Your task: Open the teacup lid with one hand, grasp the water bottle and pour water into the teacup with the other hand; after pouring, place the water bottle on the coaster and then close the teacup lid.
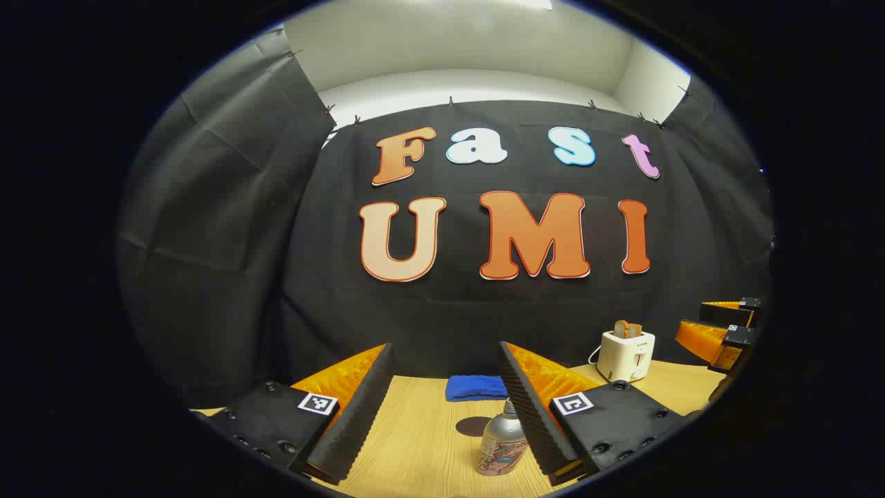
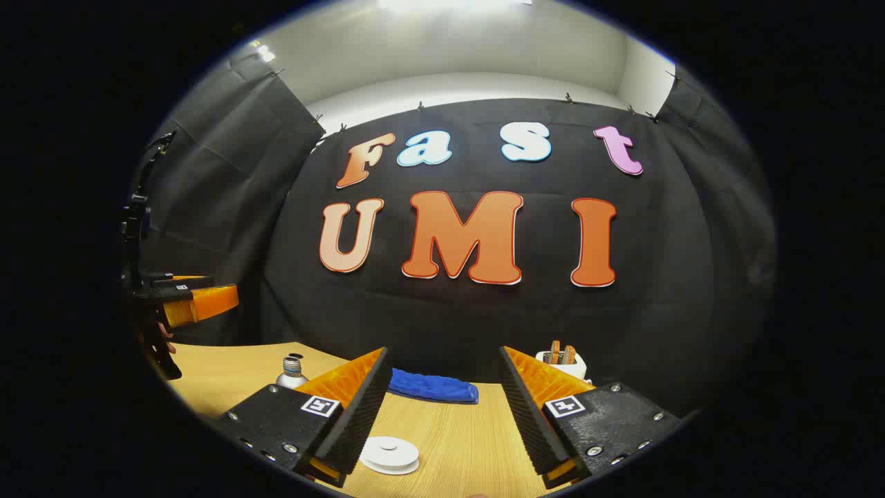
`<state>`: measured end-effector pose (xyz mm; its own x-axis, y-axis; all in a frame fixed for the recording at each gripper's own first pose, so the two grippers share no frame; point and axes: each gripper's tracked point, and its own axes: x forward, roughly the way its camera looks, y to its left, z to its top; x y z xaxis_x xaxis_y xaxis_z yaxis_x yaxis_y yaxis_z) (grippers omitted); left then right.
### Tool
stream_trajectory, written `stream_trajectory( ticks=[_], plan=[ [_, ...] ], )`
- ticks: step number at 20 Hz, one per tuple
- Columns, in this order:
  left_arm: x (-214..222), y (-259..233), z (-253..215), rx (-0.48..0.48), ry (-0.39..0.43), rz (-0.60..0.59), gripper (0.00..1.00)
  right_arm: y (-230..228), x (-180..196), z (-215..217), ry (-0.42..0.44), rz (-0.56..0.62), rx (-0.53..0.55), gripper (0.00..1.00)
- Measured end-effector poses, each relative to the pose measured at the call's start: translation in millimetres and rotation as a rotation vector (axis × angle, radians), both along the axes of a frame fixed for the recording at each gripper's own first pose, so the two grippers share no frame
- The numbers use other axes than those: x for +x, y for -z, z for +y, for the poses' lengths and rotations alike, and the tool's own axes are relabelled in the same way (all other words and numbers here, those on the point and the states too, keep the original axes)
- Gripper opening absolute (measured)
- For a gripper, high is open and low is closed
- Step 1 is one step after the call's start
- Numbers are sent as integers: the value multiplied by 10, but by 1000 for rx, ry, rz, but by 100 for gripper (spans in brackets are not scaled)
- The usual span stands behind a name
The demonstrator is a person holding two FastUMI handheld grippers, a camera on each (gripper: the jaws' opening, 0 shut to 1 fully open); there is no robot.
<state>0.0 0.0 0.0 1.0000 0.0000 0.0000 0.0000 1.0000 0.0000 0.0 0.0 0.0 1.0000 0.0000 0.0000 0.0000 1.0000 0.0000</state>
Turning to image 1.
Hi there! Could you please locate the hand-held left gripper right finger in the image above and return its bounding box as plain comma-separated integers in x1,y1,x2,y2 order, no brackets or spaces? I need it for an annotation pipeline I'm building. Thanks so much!
498,341,685,486

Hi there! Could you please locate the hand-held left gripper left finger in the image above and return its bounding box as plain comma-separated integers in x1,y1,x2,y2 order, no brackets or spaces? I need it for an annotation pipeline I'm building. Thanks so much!
207,342,396,486

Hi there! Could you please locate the silver water bottle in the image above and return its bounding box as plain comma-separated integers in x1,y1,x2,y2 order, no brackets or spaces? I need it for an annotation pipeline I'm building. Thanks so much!
476,398,529,477

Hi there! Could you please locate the blue cloth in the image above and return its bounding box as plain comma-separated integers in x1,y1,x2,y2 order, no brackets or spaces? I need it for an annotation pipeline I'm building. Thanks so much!
445,375,509,403

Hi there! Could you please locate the cream toaster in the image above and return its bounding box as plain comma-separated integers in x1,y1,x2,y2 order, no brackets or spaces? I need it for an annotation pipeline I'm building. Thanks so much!
597,331,656,383

